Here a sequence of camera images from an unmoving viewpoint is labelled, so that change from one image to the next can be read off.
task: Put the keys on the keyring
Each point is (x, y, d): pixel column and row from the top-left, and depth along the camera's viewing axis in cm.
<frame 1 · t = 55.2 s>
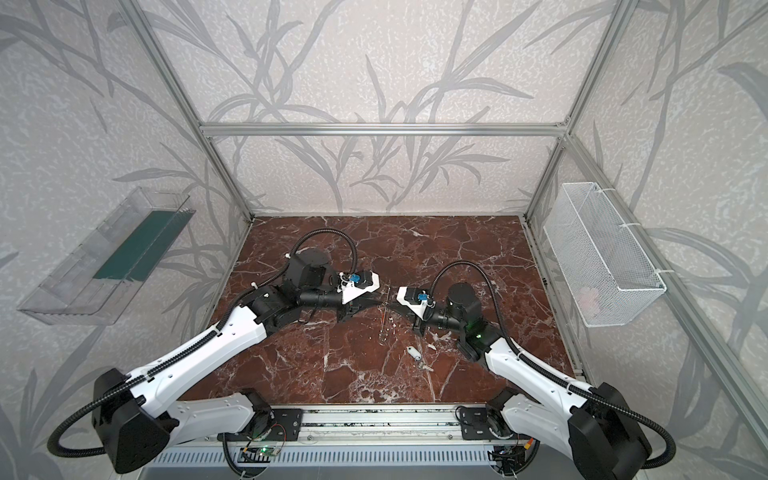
left hand: (380, 289, 70), fingers closed
right hand: (391, 293, 73), fingers closed
key with light tag: (413, 353, 88), on the table

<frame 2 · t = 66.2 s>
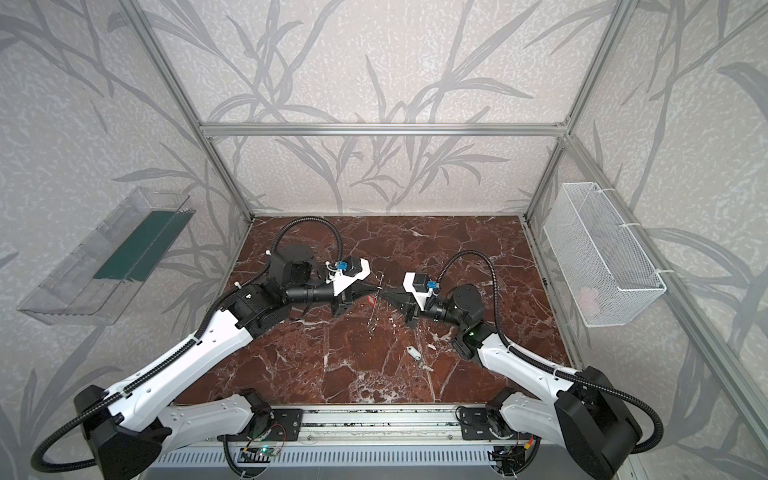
left hand: (377, 281, 65), fingers closed
right hand: (382, 284, 68), fingers closed
the named things where they were.

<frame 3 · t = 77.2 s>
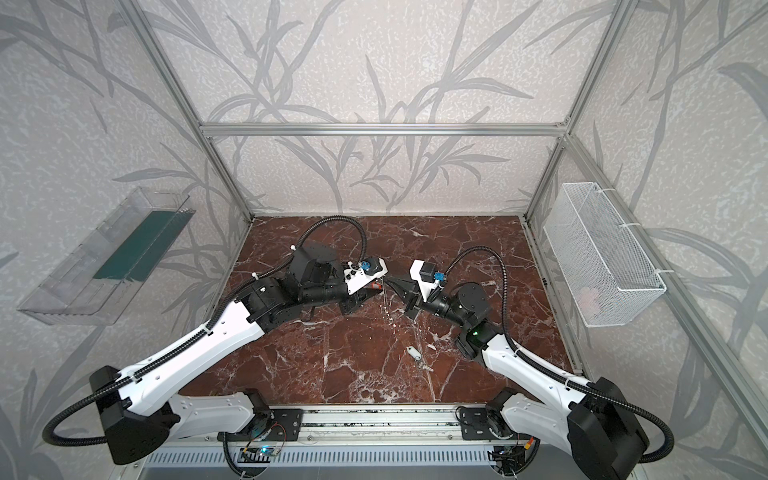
left hand: (380, 276, 69), fingers open
right hand: (388, 268, 66), fingers closed
the named things where they were.

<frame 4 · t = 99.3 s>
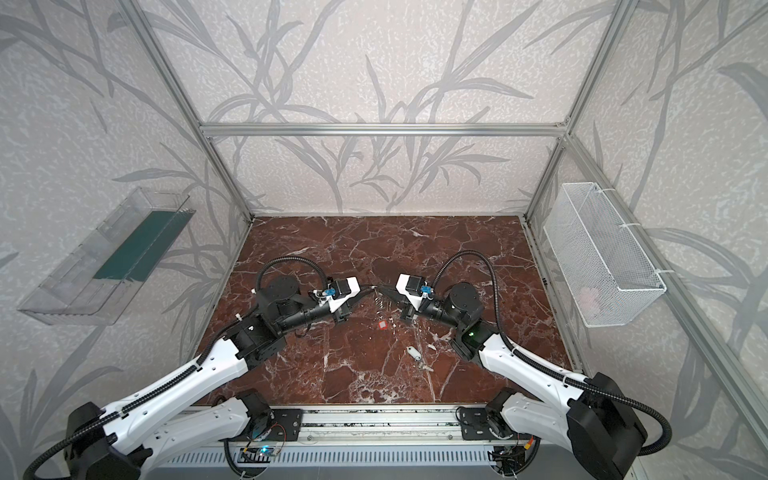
left hand: (372, 280, 66), fingers closed
right hand: (380, 276, 67), fingers closed
key with red tag: (383, 324, 77), point 16 cm above the table
the other named things where they were.

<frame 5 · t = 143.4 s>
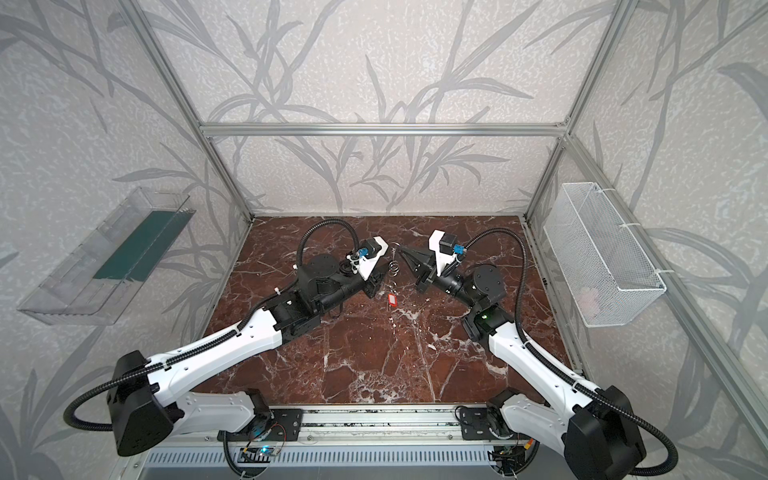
left hand: (394, 248, 68), fingers open
right hand: (401, 240, 64), fingers closed
key with red tag: (393, 298, 73), point 24 cm above the table
